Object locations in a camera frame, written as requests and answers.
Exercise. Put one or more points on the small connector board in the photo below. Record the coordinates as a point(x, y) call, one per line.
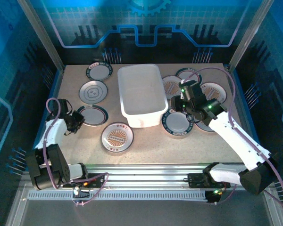
point(79, 191)

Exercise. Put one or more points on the white plastic bin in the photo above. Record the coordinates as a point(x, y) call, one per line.
point(141, 94)

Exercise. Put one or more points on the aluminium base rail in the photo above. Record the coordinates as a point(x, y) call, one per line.
point(143, 175)

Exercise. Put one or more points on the green red rim plate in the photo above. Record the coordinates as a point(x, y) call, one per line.
point(187, 73)
point(94, 115)

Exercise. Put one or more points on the green rim text plate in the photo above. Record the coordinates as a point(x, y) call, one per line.
point(99, 71)
point(178, 123)

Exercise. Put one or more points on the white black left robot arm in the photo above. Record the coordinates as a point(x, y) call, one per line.
point(54, 134)

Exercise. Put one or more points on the orange sunburst plate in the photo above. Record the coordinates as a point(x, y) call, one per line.
point(214, 90)
point(117, 137)
point(201, 127)
point(171, 87)

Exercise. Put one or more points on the grey patterned plate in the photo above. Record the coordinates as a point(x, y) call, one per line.
point(93, 91)

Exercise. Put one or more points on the black controller box green light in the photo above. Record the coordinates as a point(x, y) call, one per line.
point(212, 197)

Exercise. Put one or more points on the aluminium frame post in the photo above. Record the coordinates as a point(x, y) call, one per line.
point(42, 37)
point(250, 35)

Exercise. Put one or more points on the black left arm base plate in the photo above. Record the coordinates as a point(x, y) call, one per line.
point(96, 180)

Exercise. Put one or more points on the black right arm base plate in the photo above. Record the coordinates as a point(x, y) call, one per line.
point(194, 180)

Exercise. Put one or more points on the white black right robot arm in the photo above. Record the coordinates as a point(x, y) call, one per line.
point(235, 141)

